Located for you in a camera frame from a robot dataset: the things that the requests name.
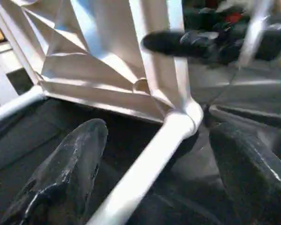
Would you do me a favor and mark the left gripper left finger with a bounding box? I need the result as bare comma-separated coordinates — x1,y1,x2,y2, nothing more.
1,118,108,225

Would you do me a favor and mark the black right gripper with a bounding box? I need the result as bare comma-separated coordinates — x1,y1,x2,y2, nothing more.
141,25,244,66

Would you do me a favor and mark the white plastic table top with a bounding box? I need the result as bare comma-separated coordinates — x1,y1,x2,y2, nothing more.
0,0,204,132

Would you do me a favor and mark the white plastic table leg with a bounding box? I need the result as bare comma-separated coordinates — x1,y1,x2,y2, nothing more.
0,88,44,128
86,112,200,225

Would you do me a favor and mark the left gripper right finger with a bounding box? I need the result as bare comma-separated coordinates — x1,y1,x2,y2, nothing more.
209,121,281,225

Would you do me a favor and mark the black mat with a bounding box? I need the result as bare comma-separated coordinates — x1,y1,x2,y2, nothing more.
0,67,281,225

